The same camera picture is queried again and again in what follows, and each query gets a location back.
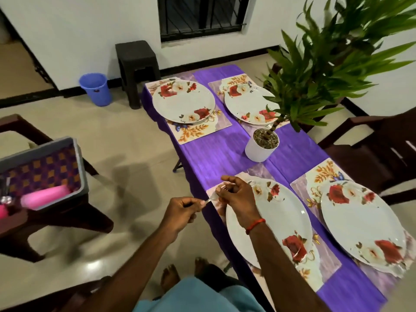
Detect person's right hand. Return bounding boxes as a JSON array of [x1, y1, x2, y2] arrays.
[[216, 175, 263, 230]]

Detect person's left hand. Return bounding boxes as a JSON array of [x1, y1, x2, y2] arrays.
[[158, 196, 208, 243]]

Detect steel fork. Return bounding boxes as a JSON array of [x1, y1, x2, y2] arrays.
[[188, 181, 238, 208]]

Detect white floral plate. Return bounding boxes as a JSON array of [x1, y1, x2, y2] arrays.
[[224, 83, 282, 126], [320, 180, 408, 272], [151, 79, 217, 125], [225, 179, 314, 269]]

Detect grey plastic tray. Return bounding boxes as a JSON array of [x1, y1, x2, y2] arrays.
[[0, 137, 89, 221]]

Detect person's left forearm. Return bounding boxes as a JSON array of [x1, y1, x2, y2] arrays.
[[78, 227, 179, 312]]

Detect person's right forearm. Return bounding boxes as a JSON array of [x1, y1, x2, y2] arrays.
[[247, 221, 332, 312]]

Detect purple tablecloth table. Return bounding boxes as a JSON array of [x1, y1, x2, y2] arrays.
[[140, 64, 391, 312]]

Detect person's left foot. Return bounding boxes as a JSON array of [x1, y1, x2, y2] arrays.
[[160, 264, 181, 293]]

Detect person's dark trousers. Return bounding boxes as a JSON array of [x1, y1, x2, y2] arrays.
[[195, 263, 248, 296]]

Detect person's teal t-shirt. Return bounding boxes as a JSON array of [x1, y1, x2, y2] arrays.
[[133, 276, 267, 312]]

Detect red wrist thread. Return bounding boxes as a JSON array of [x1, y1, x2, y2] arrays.
[[244, 218, 267, 235]]

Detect green plant in white pot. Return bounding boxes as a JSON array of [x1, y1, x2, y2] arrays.
[[244, 0, 416, 164]]

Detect checkered purple orange cloth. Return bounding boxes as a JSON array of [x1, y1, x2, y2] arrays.
[[0, 145, 82, 202]]

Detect blue plastic bucket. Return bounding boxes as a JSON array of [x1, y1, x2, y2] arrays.
[[78, 72, 113, 107]]

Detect black stool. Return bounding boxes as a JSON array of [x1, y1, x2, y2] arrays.
[[115, 40, 161, 110]]

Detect black metal grille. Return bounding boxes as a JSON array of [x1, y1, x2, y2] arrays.
[[157, 0, 253, 43]]

